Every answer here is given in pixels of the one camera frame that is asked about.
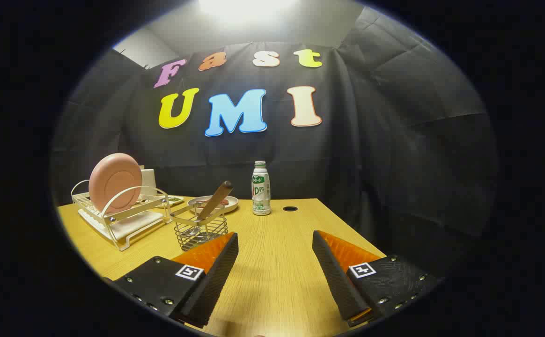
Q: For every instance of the pink plate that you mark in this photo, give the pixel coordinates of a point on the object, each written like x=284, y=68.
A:
x=113, y=182

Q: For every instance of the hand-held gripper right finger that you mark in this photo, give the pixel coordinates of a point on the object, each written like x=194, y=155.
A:
x=338, y=281

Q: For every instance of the beige plate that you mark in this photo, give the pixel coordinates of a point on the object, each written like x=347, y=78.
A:
x=231, y=204

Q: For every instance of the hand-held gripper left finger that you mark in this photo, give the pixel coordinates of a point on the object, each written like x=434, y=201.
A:
x=211, y=285

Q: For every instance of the white toaster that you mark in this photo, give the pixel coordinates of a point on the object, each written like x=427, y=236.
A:
x=149, y=182

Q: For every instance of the black backdrop cloth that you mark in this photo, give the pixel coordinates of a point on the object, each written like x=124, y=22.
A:
x=371, y=164

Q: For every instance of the white green drink bottle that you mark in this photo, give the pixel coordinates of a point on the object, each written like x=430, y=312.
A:
x=261, y=192

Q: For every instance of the brown meat piece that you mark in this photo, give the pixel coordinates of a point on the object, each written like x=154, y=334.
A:
x=223, y=202

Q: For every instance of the white divided condiment dish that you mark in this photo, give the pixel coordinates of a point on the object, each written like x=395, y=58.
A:
x=174, y=200

